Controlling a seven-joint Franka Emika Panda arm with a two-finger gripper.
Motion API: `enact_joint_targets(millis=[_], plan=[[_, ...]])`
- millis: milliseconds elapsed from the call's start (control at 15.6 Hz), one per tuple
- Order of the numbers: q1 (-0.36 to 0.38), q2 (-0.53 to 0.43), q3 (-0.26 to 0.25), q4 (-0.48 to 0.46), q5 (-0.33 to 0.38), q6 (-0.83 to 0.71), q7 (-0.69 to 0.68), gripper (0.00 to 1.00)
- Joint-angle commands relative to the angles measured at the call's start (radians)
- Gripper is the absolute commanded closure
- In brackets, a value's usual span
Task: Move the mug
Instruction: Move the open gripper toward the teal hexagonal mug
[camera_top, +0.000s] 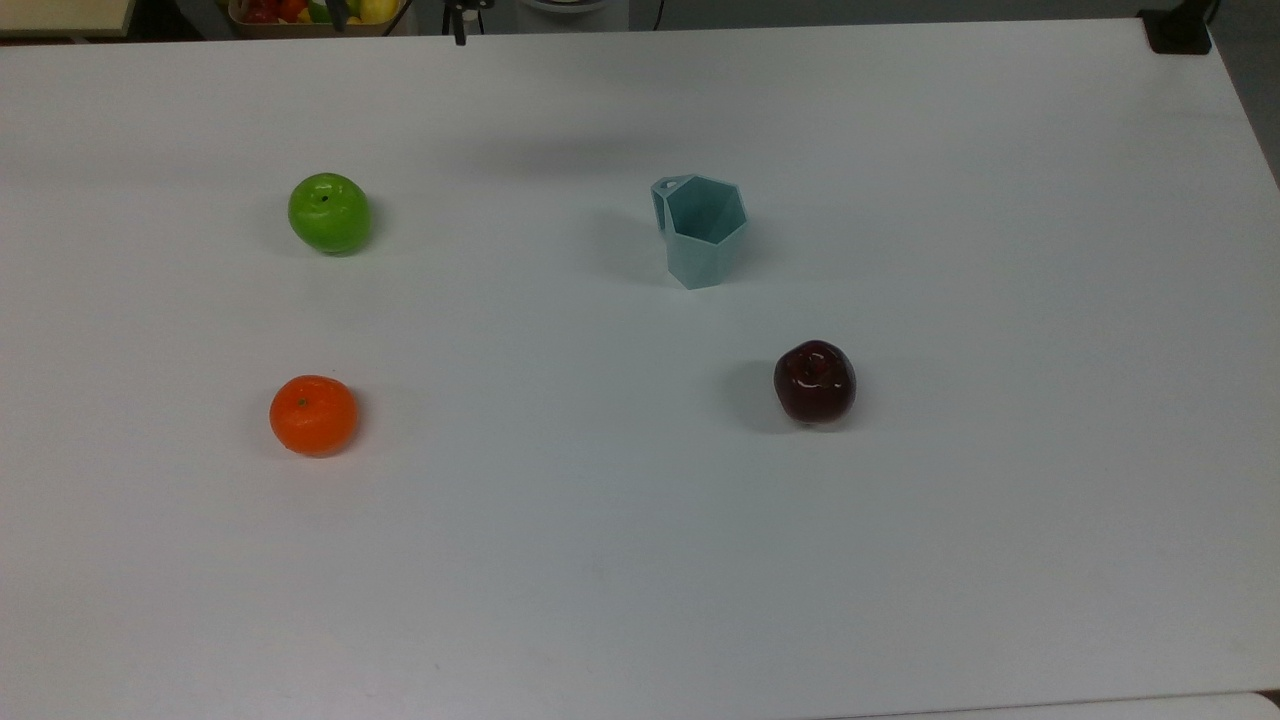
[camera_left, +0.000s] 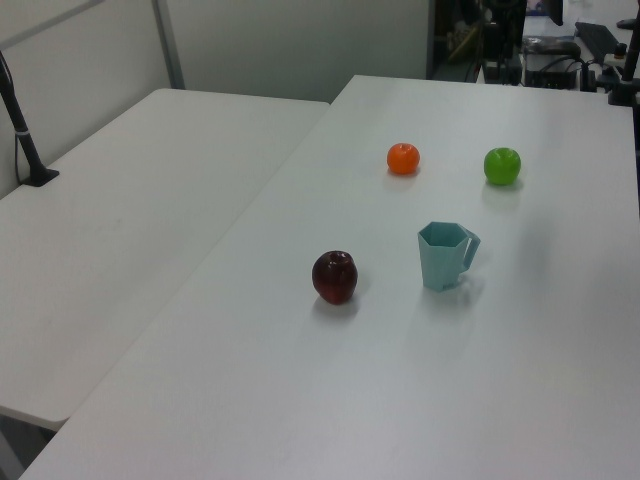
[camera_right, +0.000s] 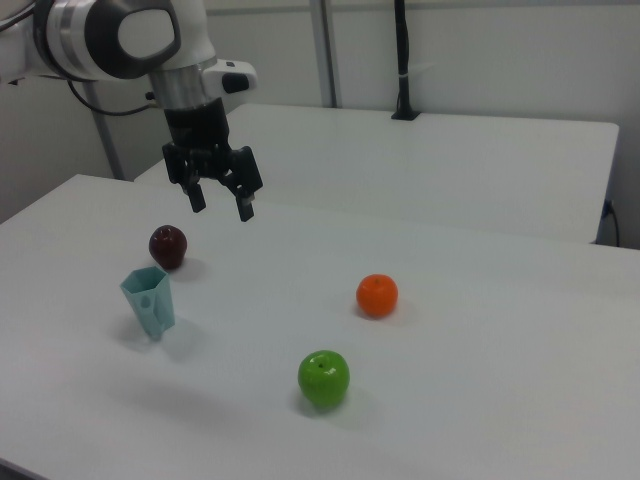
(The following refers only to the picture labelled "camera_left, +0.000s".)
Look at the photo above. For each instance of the black bag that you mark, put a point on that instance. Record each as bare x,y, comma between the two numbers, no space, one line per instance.
550,46

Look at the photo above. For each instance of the white side table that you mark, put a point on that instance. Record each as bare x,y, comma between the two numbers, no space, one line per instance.
125,225

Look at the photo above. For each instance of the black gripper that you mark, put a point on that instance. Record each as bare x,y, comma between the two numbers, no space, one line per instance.
501,42

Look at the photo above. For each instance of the dark red apple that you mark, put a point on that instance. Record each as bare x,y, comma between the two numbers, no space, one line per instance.
334,277

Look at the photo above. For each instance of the black keyboard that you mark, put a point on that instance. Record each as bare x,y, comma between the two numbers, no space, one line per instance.
595,34

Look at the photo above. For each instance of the black electronics box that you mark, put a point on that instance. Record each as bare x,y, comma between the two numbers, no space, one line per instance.
552,72

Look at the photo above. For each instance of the grey partition frame post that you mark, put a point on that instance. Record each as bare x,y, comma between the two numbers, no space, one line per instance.
169,45

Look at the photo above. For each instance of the green apple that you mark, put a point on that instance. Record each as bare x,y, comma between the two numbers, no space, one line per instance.
501,166

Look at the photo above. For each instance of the orange fruit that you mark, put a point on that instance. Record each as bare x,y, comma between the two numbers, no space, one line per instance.
403,158

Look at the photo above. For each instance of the black pole stand with base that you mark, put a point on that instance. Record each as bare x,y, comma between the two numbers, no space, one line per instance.
20,132

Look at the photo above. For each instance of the teal hexagonal mug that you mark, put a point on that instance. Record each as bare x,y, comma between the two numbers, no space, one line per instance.
440,262

